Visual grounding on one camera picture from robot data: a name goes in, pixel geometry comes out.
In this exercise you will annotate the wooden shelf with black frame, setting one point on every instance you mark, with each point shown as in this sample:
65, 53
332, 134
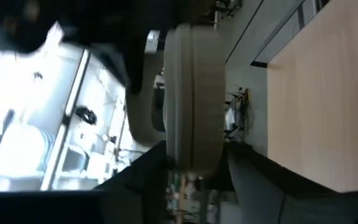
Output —
322, 109

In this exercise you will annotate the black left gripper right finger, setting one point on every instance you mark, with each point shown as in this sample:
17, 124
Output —
259, 193

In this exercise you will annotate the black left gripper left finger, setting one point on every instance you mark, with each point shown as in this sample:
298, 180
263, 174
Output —
148, 174

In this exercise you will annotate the grey rubber slide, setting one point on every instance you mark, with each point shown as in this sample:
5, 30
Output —
194, 93

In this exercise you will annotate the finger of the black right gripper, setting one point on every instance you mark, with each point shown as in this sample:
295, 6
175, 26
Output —
135, 68

